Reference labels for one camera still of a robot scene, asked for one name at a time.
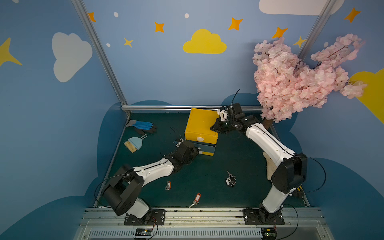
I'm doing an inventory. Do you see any yellow drawer cabinet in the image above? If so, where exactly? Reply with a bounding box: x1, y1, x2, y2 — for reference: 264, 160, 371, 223
185, 109, 219, 156

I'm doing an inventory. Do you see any key with red tag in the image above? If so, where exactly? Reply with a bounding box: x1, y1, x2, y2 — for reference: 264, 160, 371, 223
189, 193, 201, 208

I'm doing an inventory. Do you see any key with black fob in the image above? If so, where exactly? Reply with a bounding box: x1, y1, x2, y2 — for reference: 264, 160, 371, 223
227, 171, 236, 187

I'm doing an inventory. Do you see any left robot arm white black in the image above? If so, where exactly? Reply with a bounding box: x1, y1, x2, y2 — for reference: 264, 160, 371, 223
101, 140, 199, 226

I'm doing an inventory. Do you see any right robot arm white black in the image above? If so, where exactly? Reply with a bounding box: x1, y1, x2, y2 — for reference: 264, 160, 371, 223
211, 103, 308, 225

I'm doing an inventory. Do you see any blue black work glove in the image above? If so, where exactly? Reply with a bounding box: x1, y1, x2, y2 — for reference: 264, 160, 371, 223
126, 120, 157, 136

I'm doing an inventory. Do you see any small blue hand brush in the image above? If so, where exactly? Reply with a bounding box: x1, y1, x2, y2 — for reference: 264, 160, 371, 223
124, 134, 148, 153

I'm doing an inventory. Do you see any pink cherry blossom tree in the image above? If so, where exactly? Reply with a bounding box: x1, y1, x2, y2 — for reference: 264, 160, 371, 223
253, 34, 367, 129

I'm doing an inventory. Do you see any left controller board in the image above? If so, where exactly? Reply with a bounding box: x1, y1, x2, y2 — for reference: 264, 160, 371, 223
135, 229, 155, 239

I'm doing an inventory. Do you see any controller board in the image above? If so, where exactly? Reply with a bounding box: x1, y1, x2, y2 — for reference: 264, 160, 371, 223
135, 229, 155, 239
261, 228, 277, 240

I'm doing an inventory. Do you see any right controller board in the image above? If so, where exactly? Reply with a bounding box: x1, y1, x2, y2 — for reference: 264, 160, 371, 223
261, 228, 277, 240

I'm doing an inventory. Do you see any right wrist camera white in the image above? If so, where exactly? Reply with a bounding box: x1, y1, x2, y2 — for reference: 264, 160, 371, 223
217, 107, 228, 122

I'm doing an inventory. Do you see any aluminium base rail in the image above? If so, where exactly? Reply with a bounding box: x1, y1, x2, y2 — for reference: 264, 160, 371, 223
74, 207, 334, 240

